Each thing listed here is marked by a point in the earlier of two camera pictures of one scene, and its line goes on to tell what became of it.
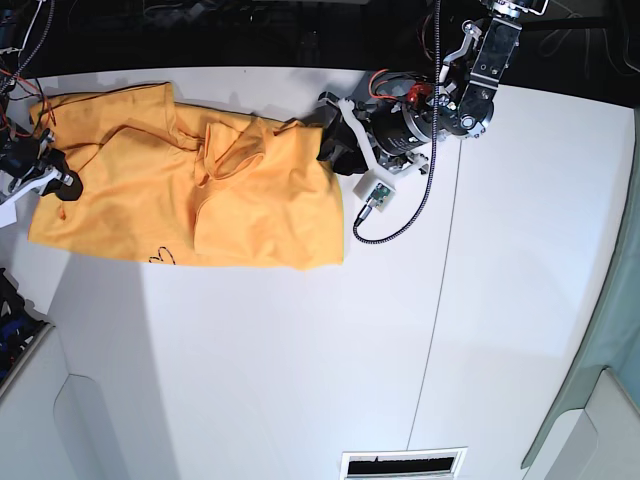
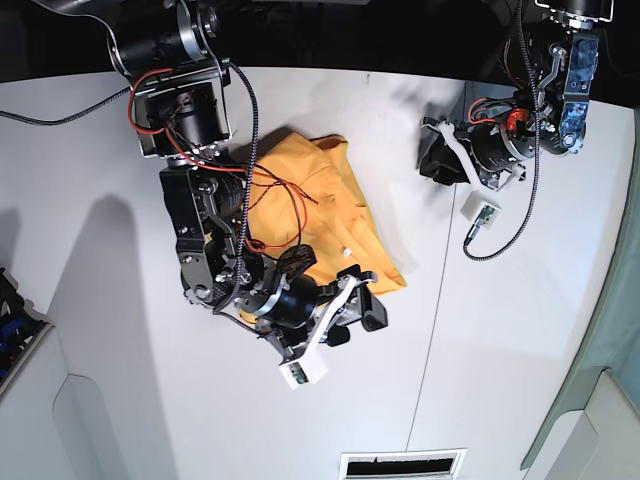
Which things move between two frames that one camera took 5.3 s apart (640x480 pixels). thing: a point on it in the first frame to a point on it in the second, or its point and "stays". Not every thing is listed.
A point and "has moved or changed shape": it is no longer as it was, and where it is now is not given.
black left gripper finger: x=67 y=186 to x=374 y=315
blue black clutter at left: x=22 y=329 stays
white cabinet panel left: x=87 y=404 stays
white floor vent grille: x=439 y=463 stays
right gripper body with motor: x=389 y=130 to x=490 y=151
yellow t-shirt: x=165 y=181 has moved or changed shape
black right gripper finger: x=336 y=133 to x=435 y=158
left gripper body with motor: x=24 y=168 to x=301 y=315
